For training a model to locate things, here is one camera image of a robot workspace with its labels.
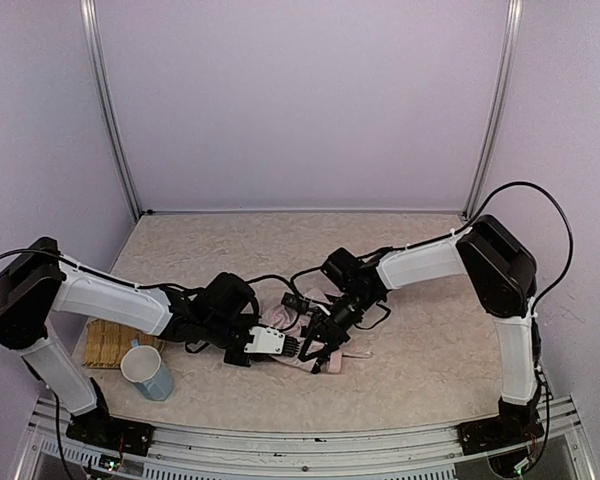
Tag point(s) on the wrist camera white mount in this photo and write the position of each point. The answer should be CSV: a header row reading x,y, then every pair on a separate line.
x,y
270,341
303,306

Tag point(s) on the woven bamboo tray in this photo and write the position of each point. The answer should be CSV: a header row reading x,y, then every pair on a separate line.
x,y
107,343

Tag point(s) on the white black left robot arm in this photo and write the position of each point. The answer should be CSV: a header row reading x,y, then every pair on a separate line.
x,y
39,281

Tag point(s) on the light blue cup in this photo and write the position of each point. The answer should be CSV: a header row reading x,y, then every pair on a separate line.
x,y
144,367

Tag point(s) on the right aluminium corner post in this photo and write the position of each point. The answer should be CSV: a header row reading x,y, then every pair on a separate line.
x,y
497,108

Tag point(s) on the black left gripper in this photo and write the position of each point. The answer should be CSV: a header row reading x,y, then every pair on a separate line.
x,y
237,356

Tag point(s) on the aluminium front rail frame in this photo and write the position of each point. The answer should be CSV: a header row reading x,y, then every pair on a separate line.
x,y
436,451

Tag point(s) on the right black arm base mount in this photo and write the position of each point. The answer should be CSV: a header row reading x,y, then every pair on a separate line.
x,y
514,424

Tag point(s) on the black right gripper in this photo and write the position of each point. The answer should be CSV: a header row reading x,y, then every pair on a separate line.
x,y
325,331

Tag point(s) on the pink black folding umbrella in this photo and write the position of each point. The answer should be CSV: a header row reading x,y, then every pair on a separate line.
x,y
292,324

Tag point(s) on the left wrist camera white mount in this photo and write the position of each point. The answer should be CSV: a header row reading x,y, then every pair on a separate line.
x,y
270,341

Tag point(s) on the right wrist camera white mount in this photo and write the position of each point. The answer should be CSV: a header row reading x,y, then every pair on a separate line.
x,y
303,306

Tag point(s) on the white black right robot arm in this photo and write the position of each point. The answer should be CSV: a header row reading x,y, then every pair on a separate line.
x,y
501,270

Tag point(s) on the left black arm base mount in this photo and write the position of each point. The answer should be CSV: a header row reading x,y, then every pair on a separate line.
x,y
100,429

